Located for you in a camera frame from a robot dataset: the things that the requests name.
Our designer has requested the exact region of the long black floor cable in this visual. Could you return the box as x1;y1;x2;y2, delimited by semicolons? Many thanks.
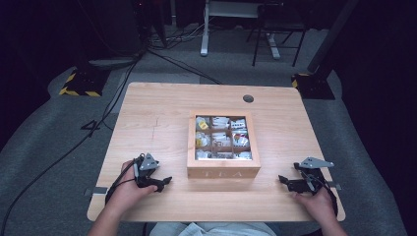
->
0;55;143;235

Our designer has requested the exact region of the person's left hand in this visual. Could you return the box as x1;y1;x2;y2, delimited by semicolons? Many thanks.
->
105;159;158;214

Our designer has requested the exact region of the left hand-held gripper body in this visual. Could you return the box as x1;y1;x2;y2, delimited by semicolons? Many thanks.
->
132;152;161;189

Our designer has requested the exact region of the wooden tea box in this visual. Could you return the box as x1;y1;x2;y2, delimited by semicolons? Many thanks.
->
186;109;263;180

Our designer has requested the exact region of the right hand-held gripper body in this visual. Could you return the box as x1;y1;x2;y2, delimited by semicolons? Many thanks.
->
293;156;335;196

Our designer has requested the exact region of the person's light clothing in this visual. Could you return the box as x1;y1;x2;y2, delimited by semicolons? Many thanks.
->
149;221;278;236

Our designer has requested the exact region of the black metal chair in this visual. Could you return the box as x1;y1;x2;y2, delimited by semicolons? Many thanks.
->
245;2;310;69

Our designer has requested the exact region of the group of tea bags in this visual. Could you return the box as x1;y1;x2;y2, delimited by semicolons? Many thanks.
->
195;115;254;161

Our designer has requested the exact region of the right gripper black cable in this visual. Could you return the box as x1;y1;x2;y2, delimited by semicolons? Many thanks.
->
303;171;339;217

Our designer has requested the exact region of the black yellow striped stand base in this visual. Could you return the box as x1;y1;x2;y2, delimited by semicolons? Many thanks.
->
58;67;111;98
290;72;336;100

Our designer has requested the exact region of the white desk leg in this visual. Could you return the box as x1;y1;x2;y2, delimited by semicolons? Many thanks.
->
200;0;218;58
266;31;282;60

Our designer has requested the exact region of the dark slanted stand pole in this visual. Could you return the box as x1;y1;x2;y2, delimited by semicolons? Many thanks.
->
306;0;361;74

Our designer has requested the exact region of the person's right hand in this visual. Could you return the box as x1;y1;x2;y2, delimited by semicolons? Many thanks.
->
292;187;338;224

